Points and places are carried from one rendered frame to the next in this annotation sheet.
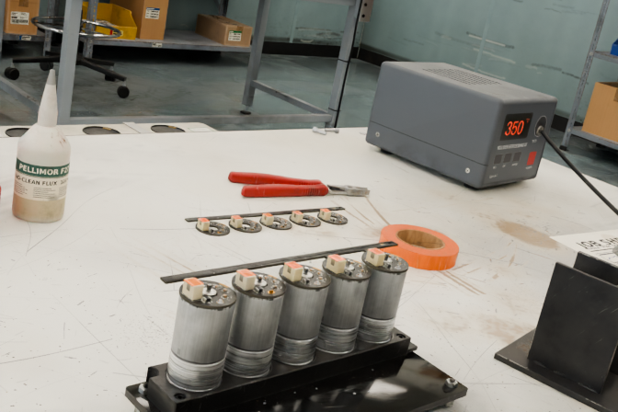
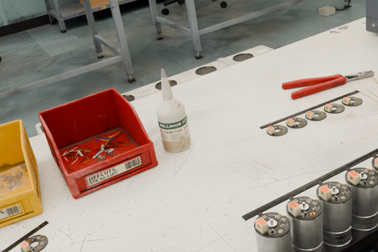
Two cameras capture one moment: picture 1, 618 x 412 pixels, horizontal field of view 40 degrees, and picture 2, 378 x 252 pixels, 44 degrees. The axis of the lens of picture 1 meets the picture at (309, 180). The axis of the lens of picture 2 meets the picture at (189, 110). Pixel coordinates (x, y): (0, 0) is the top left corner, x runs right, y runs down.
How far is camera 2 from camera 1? 0.10 m
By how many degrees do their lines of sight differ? 21
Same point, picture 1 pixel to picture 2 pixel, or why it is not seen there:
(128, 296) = (233, 197)
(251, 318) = (303, 232)
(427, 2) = not seen: outside the picture
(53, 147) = (174, 111)
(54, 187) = (181, 131)
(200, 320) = (270, 244)
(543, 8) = not seen: outside the picture
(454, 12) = not seen: outside the picture
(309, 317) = (342, 219)
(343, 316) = (366, 208)
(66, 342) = (202, 241)
